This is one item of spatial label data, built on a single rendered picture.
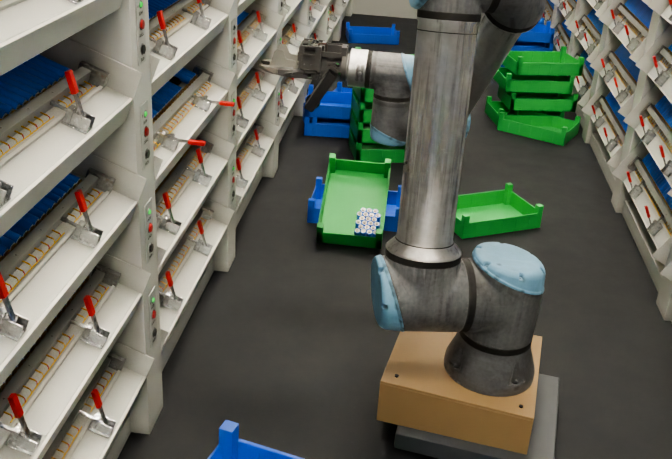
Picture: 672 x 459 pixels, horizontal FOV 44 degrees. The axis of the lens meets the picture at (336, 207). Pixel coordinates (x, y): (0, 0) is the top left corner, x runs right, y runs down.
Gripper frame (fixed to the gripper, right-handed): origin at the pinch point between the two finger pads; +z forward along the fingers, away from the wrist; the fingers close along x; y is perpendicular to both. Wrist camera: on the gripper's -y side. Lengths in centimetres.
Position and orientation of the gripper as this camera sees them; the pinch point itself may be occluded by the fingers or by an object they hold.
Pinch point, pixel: (265, 66)
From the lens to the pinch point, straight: 204.5
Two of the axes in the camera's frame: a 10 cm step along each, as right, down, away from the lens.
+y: 0.7, -9.0, -4.3
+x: -1.1, 4.2, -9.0
